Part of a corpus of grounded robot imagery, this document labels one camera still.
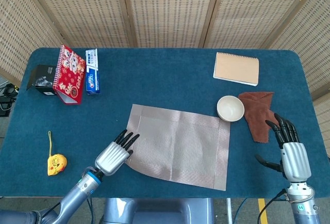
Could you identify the woven bamboo folding screen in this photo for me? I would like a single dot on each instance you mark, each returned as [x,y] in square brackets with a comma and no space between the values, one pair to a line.
[167,9]

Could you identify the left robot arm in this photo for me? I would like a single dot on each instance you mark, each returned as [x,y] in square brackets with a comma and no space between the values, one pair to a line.
[74,198]

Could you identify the yellow tape measure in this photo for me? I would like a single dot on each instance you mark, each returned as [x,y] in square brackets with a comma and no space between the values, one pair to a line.
[56,164]

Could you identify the blue toothpaste box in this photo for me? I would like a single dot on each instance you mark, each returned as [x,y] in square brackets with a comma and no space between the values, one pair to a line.
[92,77]

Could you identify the black cardboard box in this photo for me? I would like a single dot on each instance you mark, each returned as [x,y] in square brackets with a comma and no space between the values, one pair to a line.
[42,79]

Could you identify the blue-gray robot base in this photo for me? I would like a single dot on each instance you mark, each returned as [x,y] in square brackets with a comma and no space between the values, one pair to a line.
[159,211]

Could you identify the black floor equipment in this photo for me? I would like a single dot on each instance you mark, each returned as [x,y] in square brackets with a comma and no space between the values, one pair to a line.
[6,97]

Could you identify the cream white bowl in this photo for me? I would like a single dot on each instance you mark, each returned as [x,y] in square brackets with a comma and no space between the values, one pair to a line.
[230,108]

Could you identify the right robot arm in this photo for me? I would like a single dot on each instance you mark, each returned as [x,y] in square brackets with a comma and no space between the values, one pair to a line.
[305,208]

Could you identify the brown cloth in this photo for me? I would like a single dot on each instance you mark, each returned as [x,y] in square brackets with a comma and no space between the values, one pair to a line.
[257,113]

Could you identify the white table leg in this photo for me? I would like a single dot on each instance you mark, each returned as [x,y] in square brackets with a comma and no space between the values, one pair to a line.
[229,211]

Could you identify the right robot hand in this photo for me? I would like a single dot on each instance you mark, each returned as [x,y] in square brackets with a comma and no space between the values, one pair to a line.
[295,162]

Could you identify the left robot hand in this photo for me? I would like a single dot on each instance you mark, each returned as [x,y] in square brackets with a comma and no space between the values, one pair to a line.
[111,158]

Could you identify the red desk calendar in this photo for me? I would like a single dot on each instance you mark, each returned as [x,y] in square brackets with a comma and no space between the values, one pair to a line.
[69,77]

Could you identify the gray woven placemat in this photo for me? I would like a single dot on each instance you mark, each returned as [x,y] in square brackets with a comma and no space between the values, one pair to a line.
[180,146]

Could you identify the tan spiral notebook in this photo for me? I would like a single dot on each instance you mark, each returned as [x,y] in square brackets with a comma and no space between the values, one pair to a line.
[236,68]

